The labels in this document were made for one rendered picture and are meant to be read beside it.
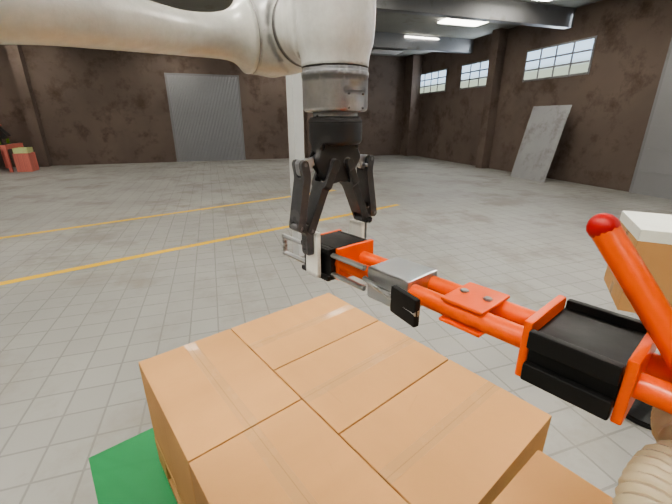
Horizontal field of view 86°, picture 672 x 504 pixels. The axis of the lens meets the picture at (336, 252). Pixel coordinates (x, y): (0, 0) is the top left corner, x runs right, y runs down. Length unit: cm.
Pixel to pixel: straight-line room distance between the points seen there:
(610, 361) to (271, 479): 98
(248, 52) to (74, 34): 24
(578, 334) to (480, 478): 88
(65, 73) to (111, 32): 1537
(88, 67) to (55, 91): 133
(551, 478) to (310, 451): 70
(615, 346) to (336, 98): 39
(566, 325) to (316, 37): 41
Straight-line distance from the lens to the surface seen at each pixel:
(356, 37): 51
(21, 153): 1463
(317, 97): 50
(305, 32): 51
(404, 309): 42
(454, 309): 42
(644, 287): 37
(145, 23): 52
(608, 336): 41
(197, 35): 58
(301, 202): 50
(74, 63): 1580
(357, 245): 55
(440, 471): 122
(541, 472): 74
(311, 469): 119
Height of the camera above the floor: 147
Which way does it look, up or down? 20 degrees down
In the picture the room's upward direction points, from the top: straight up
